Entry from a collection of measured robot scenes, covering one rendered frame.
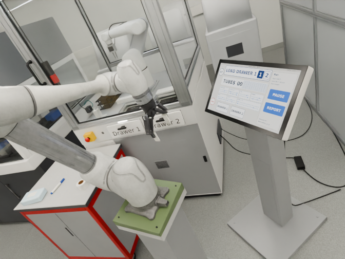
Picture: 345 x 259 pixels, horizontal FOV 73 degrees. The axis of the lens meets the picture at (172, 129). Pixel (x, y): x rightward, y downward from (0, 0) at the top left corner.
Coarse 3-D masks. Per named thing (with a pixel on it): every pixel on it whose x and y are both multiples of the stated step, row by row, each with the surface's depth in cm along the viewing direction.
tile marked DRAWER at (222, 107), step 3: (219, 102) 129; (219, 105) 128; (222, 105) 127; (225, 105) 125; (228, 105) 123; (216, 108) 130; (219, 108) 128; (222, 108) 126; (225, 108) 124; (222, 111) 126; (225, 111) 124
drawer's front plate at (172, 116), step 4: (172, 112) 160; (176, 112) 158; (180, 112) 158; (156, 116) 163; (160, 116) 162; (168, 116) 161; (172, 116) 160; (176, 116) 160; (180, 116) 159; (172, 120) 162; (176, 120) 162; (180, 120) 161; (156, 124) 167; (160, 124) 166; (168, 124) 165; (172, 124) 164; (176, 124) 164; (180, 124) 163; (156, 128) 169; (160, 128) 169
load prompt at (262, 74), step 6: (228, 66) 126; (234, 66) 123; (228, 72) 126; (234, 72) 122; (240, 72) 119; (246, 72) 115; (252, 72) 112; (258, 72) 110; (264, 72) 107; (270, 72) 104; (252, 78) 112; (258, 78) 109; (264, 78) 106
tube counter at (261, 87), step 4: (240, 80) 118; (244, 80) 116; (240, 84) 118; (244, 84) 116; (248, 84) 113; (252, 84) 112; (256, 84) 110; (260, 84) 108; (264, 84) 106; (244, 88) 115; (248, 88) 113; (252, 88) 111; (256, 88) 109; (260, 88) 108; (264, 88) 106; (264, 92) 105
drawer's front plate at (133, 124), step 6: (132, 120) 171; (138, 120) 168; (108, 126) 177; (114, 126) 176; (120, 126) 175; (126, 126) 174; (132, 126) 172; (138, 126) 171; (114, 132) 179; (120, 132) 178; (132, 132) 176; (138, 132) 175
